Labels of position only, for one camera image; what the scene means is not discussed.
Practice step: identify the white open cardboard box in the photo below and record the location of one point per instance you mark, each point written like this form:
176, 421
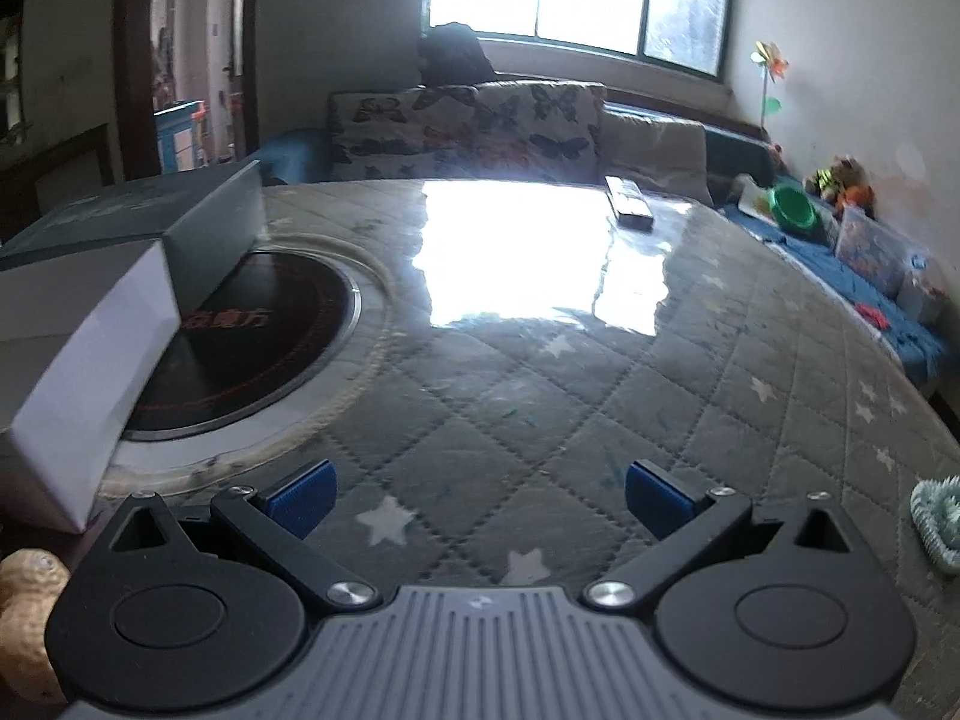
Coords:
81, 335

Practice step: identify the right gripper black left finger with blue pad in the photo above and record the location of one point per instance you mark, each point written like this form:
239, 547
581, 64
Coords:
267, 528

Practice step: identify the blue cabinet in doorway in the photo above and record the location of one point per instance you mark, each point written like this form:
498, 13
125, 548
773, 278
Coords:
179, 136

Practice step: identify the black induction cooktop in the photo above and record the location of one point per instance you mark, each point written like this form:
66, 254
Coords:
269, 327

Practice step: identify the white remote control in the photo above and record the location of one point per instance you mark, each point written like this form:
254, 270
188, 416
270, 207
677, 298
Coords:
629, 206

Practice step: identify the colourful pinwheel flower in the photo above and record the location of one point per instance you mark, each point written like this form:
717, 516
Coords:
773, 68

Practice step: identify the grey box lid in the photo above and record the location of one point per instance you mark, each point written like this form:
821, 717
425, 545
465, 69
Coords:
206, 220

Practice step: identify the green plastic bowl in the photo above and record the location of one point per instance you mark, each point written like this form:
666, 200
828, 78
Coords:
792, 210

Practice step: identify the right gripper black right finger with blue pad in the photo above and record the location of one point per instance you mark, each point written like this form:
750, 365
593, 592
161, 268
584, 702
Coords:
690, 529

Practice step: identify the beige peanut toy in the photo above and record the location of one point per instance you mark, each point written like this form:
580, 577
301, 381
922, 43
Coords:
32, 581

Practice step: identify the clear plastic storage box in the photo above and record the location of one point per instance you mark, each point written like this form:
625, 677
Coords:
872, 251

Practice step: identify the black bag on sofa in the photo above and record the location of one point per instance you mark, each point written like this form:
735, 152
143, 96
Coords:
451, 54

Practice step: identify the light blue knitted item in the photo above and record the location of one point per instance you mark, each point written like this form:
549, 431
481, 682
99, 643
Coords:
935, 512

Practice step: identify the butterfly pattern sofa cushion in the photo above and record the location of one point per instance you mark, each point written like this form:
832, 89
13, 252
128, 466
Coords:
510, 131

